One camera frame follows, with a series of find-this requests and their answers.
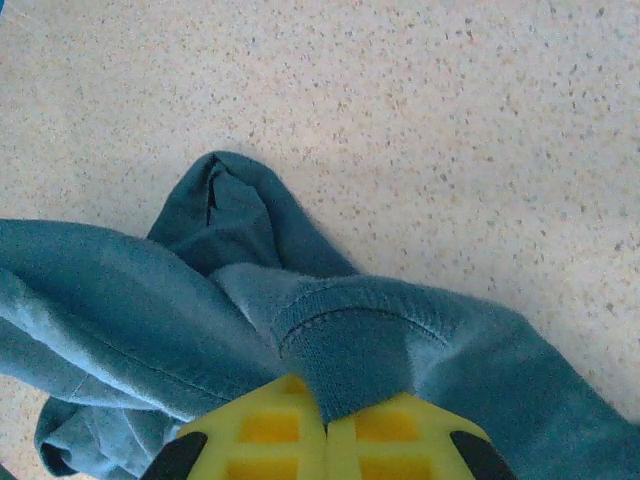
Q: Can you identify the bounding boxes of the blue t-shirt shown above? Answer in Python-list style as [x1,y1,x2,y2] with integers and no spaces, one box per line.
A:
[0,149,640,480]

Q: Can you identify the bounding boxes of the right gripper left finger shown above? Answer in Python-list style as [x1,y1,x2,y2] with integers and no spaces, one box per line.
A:
[142,374,329,480]

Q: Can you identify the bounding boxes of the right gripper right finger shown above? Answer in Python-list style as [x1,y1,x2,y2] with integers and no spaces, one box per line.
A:
[324,392,519,480]

